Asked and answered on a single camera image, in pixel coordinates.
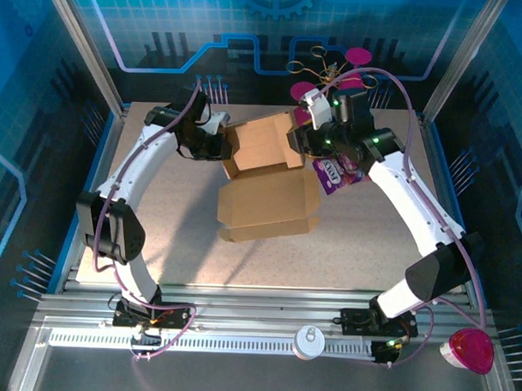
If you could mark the brown cardboard paper box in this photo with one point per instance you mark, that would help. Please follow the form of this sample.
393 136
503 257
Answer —
265 200

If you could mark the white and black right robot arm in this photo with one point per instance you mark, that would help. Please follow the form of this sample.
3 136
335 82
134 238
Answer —
411 201

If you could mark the purple candy bag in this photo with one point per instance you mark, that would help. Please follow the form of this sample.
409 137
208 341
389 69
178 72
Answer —
330 176

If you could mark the magenta plastic wine glass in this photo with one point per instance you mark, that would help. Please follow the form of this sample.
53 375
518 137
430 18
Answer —
300 90
358 56

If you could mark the silver tin can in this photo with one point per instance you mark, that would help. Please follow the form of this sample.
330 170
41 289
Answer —
308 343

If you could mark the black controller board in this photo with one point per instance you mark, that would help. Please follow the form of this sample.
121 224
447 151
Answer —
388 352

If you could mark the magenta plastic bowl glass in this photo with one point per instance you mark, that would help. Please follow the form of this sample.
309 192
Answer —
472 351

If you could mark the aluminium side rail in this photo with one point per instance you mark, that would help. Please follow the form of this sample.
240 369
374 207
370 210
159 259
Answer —
118 122
428 137

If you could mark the aluminium frame post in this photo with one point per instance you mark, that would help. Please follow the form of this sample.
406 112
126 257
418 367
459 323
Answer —
460 61
89 48

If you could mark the aluminium front frame rail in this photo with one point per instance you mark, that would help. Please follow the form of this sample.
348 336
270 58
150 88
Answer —
261 309

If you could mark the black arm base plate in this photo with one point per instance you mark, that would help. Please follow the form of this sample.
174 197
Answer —
351 321
179 315

